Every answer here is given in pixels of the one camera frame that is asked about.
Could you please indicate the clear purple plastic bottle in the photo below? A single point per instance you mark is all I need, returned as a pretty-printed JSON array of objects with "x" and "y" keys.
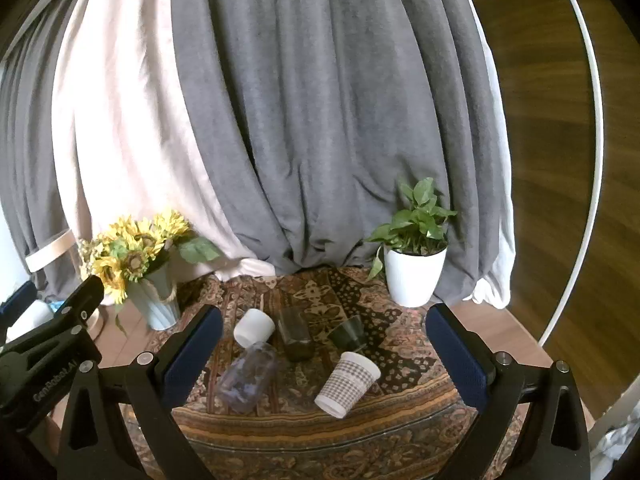
[{"x": 249, "y": 375}]

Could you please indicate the beige curtain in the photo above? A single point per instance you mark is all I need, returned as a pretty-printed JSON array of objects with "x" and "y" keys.
[{"x": 125, "y": 135}]

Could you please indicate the dark brown glass tumbler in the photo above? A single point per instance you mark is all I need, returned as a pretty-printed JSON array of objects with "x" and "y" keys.
[{"x": 296, "y": 339}]

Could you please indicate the patterned brown table cloth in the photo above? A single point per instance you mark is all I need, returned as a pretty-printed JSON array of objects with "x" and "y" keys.
[{"x": 300, "y": 437}]

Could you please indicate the grey curtain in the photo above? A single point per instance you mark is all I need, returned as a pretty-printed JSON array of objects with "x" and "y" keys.
[
  {"x": 30, "y": 170},
  {"x": 320, "y": 110}
]

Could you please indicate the green leafy plant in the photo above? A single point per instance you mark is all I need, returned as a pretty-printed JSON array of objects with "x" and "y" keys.
[{"x": 415, "y": 222}]

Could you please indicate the crumpled grey white cloth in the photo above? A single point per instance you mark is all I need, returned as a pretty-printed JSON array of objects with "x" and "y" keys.
[{"x": 616, "y": 440}]

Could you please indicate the white curtain tieback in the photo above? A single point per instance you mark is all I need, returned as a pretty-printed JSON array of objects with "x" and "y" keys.
[{"x": 49, "y": 251}]

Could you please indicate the white hoop tube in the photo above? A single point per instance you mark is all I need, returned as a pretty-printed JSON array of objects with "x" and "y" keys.
[{"x": 598, "y": 110}]

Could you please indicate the white sheet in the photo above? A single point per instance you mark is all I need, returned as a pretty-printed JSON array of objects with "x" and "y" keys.
[{"x": 492, "y": 280}]

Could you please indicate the checked paper cup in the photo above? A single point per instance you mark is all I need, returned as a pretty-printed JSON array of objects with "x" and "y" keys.
[{"x": 347, "y": 382}]

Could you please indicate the white cup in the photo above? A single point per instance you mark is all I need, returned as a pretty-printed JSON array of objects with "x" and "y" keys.
[{"x": 254, "y": 328}]

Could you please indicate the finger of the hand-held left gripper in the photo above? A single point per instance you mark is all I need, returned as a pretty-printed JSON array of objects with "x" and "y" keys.
[
  {"x": 75, "y": 306},
  {"x": 16, "y": 302}
]

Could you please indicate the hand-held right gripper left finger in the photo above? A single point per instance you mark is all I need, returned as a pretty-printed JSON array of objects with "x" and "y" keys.
[{"x": 194, "y": 356}]

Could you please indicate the dark green cup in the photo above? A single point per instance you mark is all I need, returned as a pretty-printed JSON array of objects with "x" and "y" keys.
[{"x": 346, "y": 333}]

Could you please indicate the sunflower bouquet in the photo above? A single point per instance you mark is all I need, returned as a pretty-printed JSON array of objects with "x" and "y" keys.
[{"x": 131, "y": 245}]

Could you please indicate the white plant pot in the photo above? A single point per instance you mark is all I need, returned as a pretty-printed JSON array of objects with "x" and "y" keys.
[{"x": 414, "y": 275}]

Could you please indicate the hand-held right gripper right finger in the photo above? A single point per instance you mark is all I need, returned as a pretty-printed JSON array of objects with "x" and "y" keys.
[{"x": 459, "y": 360}]

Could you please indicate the pale blue ribbed vase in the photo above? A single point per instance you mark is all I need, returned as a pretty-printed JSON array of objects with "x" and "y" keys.
[{"x": 159, "y": 297}]

